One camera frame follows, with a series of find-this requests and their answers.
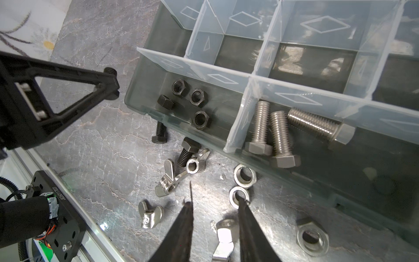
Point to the silver wing nut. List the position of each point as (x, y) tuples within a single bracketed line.
[(150, 217), (223, 252), (171, 179)]

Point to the black hex nut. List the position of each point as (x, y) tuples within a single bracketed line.
[(166, 102), (198, 97), (180, 88), (201, 120)]

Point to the silver hex bolt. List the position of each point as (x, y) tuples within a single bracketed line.
[(283, 156), (258, 145), (326, 129)]

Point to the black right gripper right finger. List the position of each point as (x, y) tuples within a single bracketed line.
[(254, 246)]

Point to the green transparent compartment box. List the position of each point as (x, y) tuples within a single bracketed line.
[(353, 62)]

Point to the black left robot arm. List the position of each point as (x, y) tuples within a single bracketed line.
[(23, 219)]

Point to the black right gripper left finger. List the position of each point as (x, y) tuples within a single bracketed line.
[(176, 246)]

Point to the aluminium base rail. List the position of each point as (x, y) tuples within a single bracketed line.
[(77, 237)]

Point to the black hex bolt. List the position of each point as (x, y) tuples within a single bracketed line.
[(190, 147), (161, 134), (111, 71)]

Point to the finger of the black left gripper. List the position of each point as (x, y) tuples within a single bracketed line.
[(65, 98)]

